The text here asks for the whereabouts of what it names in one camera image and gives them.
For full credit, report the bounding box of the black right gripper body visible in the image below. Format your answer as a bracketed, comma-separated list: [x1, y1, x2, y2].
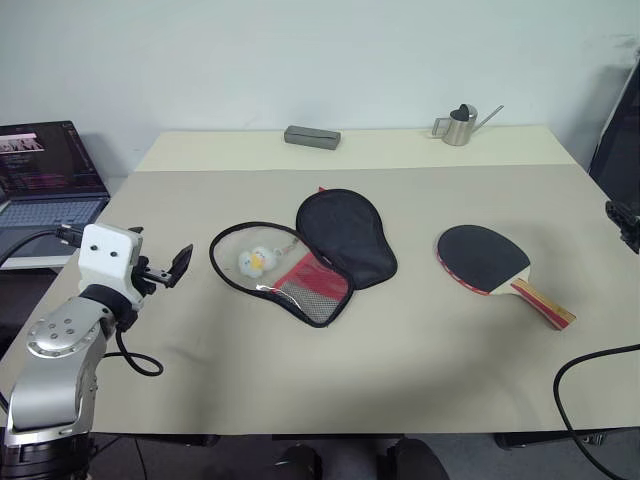
[605, 199, 640, 233]

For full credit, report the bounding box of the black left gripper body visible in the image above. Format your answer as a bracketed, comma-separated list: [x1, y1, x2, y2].
[130, 254, 175, 297]

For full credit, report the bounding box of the white plush duck keychain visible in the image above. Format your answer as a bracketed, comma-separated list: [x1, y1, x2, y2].
[237, 238, 302, 278]

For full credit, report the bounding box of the black rubber table tennis paddle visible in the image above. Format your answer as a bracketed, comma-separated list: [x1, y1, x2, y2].
[435, 223, 578, 333]

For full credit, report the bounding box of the black and red paddle case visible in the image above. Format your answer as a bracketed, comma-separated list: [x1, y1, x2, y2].
[208, 185, 400, 331]

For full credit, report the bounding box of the open blue laptop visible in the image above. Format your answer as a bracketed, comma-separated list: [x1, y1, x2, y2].
[0, 119, 112, 262]

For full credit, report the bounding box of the white side desk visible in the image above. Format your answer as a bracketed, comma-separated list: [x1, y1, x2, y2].
[0, 252, 77, 272]

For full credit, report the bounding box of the grey rectangular box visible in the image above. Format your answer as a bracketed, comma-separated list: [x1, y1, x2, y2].
[283, 124, 343, 152]

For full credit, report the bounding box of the small metal watering can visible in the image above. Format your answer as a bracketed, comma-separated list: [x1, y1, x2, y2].
[431, 103, 505, 148]

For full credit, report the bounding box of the dark rounded shape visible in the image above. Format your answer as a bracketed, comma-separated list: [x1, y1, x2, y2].
[275, 442, 322, 480]

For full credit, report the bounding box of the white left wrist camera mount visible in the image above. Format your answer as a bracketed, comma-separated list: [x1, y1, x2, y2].
[77, 223, 147, 309]

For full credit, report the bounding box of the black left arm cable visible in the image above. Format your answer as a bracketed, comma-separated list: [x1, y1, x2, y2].
[0, 224, 164, 377]

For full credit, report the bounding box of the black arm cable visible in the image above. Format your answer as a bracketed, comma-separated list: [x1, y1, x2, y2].
[0, 224, 164, 377]
[552, 343, 640, 480]

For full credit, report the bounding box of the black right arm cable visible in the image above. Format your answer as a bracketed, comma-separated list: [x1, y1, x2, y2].
[552, 343, 640, 480]

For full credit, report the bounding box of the black table frame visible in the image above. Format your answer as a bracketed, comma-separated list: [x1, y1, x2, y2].
[89, 429, 609, 451]

